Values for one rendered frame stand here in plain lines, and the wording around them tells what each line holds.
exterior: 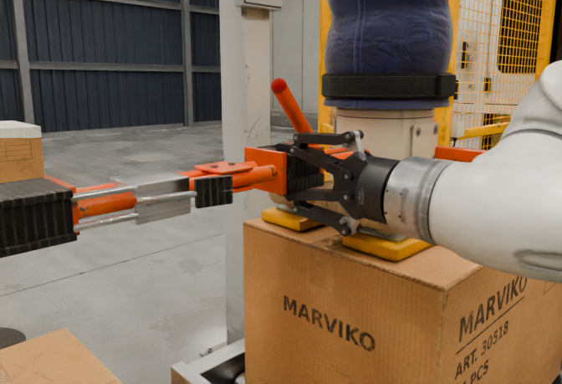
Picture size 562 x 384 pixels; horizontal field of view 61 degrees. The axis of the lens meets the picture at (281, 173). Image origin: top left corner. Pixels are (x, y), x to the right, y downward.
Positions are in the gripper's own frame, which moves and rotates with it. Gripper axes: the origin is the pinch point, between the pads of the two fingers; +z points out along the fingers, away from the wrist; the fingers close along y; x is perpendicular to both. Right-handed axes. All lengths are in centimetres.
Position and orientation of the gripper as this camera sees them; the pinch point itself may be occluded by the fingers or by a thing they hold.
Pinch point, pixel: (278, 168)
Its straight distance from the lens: 67.9
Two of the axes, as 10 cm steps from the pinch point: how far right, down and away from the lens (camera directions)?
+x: 7.2, -1.3, 6.8
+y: -0.1, 9.8, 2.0
